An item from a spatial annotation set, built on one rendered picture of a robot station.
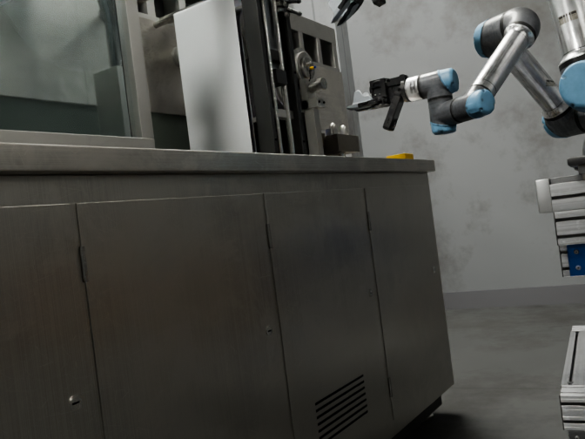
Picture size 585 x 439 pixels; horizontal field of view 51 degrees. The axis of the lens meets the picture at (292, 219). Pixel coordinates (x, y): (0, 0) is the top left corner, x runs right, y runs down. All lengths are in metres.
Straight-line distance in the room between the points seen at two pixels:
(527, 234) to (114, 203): 3.59
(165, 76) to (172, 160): 0.99
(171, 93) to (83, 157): 1.12
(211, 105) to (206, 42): 0.19
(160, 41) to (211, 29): 0.24
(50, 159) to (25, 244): 0.13
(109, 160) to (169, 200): 0.17
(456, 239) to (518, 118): 0.90
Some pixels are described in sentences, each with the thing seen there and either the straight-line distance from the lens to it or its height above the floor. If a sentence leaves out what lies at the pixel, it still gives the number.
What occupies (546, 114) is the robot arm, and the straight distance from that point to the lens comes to 2.36.
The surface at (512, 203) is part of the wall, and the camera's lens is 4.37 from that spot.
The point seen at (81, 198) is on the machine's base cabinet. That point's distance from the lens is 1.02.
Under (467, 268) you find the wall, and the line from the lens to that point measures 4.45.
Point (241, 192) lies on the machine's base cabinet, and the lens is 1.30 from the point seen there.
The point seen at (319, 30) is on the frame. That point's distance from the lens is 3.01.
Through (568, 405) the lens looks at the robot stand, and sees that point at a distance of 1.76.
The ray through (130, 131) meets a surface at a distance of 1.17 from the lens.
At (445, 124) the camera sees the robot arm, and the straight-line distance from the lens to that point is 1.93.
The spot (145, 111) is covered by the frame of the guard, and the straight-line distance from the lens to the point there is 1.19.
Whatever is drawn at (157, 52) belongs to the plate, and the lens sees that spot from 2.09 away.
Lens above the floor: 0.74
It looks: level
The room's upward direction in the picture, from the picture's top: 7 degrees counter-clockwise
